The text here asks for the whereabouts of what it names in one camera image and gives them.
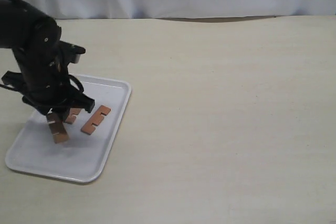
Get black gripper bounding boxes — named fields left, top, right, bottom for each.
left=1, top=48, right=95, bottom=122

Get orange notched block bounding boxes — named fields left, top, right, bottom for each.
left=65, top=108, right=81, bottom=124
left=46, top=113, right=69, bottom=144
left=80, top=105, right=111, bottom=135

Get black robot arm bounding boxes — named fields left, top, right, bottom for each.
left=1, top=0, right=95, bottom=121

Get white plastic tray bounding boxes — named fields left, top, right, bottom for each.
left=5, top=74, right=132, bottom=184

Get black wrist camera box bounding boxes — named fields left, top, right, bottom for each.
left=58, top=41, right=86, bottom=65

